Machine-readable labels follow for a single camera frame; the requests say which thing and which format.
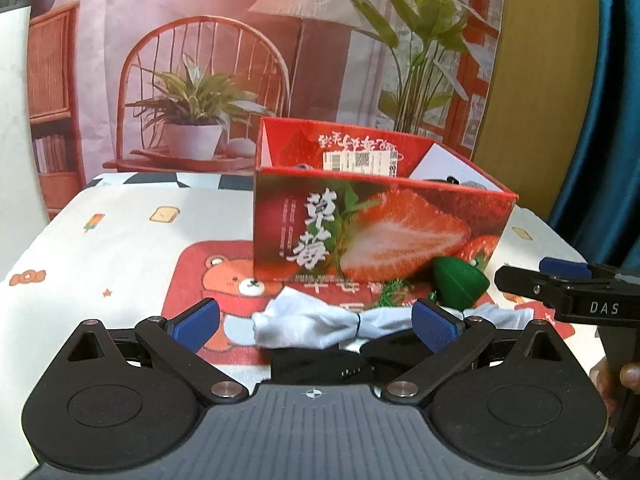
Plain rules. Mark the black dotted grip glove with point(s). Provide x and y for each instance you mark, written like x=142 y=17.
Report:
x=376 y=363

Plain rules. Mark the green fabric sachet with tassel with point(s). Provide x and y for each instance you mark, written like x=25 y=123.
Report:
x=448 y=282

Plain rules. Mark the printed room scene backdrop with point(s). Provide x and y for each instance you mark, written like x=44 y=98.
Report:
x=416 y=66

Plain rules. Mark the red strawberry cardboard box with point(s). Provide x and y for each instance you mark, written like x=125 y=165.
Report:
x=349 y=203

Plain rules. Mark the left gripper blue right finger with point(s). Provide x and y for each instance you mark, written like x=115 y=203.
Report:
x=434 y=326

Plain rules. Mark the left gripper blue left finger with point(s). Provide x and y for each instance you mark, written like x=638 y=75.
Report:
x=193 y=327

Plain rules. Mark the cartoon bear tablecloth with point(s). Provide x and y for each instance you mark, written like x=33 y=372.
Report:
x=92 y=387

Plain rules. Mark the white marble board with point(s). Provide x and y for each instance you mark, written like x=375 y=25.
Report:
x=23 y=214

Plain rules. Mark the person's right hand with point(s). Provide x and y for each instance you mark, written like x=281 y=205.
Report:
x=606 y=382

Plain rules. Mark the white cloth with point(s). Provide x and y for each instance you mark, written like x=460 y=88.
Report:
x=296 y=320

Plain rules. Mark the blue curtain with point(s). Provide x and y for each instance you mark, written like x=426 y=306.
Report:
x=597 y=209

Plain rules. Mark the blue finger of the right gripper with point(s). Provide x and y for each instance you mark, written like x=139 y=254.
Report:
x=567 y=270

